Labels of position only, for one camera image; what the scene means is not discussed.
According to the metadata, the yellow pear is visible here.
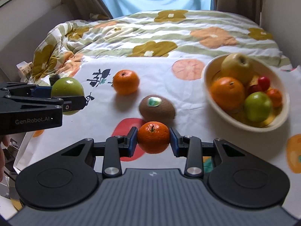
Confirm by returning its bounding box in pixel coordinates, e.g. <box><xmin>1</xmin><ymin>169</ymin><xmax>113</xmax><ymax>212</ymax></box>
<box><xmin>221</xmin><ymin>53</ymin><xmax>254</xmax><ymax>85</ymax></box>

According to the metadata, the small mandarin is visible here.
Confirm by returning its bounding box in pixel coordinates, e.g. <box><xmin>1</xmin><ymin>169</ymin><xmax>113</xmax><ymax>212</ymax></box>
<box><xmin>137</xmin><ymin>121</ymin><xmax>170</xmax><ymax>154</ymax></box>
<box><xmin>266</xmin><ymin>88</ymin><xmax>283</xmax><ymax>108</ymax></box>

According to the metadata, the person left hand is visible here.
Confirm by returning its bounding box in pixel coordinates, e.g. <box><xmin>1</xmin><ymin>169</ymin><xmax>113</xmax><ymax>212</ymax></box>
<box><xmin>0</xmin><ymin>135</ymin><xmax>10</xmax><ymax>182</ymax></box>

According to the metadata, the orange mandarin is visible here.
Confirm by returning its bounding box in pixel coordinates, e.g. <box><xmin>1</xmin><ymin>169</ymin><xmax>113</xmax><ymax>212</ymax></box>
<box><xmin>112</xmin><ymin>69</ymin><xmax>140</xmax><ymax>95</ymax></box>

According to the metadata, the cream yellow oval bowl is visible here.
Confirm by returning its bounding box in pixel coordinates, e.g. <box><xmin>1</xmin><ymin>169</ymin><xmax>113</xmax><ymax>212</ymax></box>
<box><xmin>203</xmin><ymin>54</ymin><xmax>290</xmax><ymax>133</ymax></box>

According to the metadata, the cherry tomato in bowl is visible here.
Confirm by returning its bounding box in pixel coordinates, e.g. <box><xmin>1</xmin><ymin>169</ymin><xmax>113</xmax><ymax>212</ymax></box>
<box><xmin>258</xmin><ymin>76</ymin><xmax>270</xmax><ymax>92</ymax></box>

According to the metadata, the green apple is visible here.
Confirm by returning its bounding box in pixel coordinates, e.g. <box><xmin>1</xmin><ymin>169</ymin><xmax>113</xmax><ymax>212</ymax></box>
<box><xmin>243</xmin><ymin>91</ymin><xmax>273</xmax><ymax>123</ymax></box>
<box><xmin>50</xmin><ymin>76</ymin><xmax>85</xmax><ymax>116</ymax></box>

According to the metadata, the small printed box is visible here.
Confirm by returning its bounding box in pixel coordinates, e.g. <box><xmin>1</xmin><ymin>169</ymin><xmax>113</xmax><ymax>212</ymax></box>
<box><xmin>16</xmin><ymin>61</ymin><xmax>33</xmax><ymax>78</ymax></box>

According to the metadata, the red tomato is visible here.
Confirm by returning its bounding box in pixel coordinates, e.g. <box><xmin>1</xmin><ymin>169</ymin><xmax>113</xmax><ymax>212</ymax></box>
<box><xmin>247</xmin><ymin>84</ymin><xmax>261</xmax><ymax>95</ymax></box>

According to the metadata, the floral striped quilt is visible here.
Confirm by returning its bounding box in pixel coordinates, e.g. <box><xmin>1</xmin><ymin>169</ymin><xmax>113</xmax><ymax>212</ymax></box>
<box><xmin>29</xmin><ymin>10</ymin><xmax>292</xmax><ymax>85</ymax></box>

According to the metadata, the brown kiwi with sticker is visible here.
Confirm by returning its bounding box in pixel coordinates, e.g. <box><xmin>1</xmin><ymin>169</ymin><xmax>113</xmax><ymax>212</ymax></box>
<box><xmin>138</xmin><ymin>94</ymin><xmax>176</xmax><ymax>122</ymax></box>

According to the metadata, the white fruit print cloth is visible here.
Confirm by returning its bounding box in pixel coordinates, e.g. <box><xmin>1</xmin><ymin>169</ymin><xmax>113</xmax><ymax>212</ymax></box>
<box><xmin>14</xmin><ymin>58</ymin><xmax>300</xmax><ymax>217</ymax></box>

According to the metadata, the large orange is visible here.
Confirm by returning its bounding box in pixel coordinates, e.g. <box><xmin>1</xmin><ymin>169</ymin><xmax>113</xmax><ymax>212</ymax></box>
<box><xmin>210</xmin><ymin>76</ymin><xmax>245</xmax><ymax>112</ymax></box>

